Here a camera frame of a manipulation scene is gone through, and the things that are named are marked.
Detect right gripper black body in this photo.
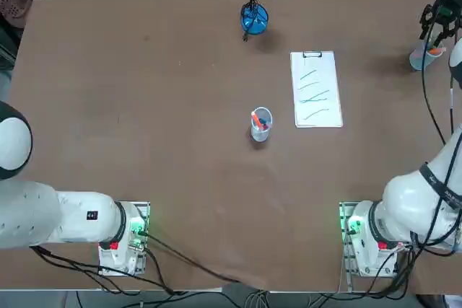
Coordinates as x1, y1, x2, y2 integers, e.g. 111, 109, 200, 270
435, 0, 462, 22

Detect clear plastic cup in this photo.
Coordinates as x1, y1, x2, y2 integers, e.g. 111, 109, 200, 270
250, 107, 274, 142
409, 40, 448, 71

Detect white paper sheet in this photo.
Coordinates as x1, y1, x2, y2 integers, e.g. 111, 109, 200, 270
290, 52, 343, 128

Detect white clipboard with black clip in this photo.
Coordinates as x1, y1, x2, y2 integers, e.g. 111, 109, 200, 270
289, 50, 344, 129

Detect pink perforated basket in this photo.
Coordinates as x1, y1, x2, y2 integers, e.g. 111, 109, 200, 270
0, 0, 32, 19

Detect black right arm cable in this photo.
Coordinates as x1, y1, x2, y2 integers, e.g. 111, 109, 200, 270
411, 0, 462, 255

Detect black lamp power cord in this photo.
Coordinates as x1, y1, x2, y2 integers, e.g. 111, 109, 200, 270
240, 0, 270, 43

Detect black left arm base cable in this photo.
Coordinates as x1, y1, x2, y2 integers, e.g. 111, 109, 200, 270
142, 230, 269, 293

